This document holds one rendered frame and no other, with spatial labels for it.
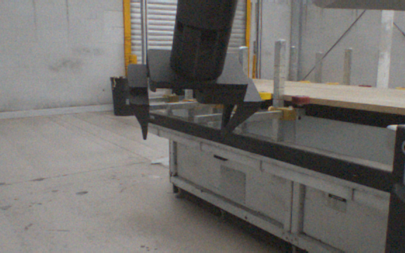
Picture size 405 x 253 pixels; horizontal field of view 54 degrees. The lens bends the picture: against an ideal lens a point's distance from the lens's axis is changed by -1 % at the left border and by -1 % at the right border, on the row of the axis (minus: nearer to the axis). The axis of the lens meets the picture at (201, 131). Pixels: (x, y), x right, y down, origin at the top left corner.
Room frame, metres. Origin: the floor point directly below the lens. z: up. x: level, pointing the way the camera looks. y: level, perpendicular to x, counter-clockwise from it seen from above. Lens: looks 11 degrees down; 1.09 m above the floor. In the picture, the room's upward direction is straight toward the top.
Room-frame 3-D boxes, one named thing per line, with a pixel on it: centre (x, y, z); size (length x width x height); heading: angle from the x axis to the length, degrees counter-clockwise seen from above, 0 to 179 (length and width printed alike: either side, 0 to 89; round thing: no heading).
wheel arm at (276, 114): (1.73, -0.30, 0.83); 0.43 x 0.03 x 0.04; 125
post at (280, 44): (1.82, -0.35, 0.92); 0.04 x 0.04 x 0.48; 35
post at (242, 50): (2.02, -0.21, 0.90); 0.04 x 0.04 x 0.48; 35
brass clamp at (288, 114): (1.80, -0.36, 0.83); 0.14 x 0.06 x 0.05; 35
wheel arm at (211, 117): (1.94, -0.15, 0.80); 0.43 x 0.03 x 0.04; 125
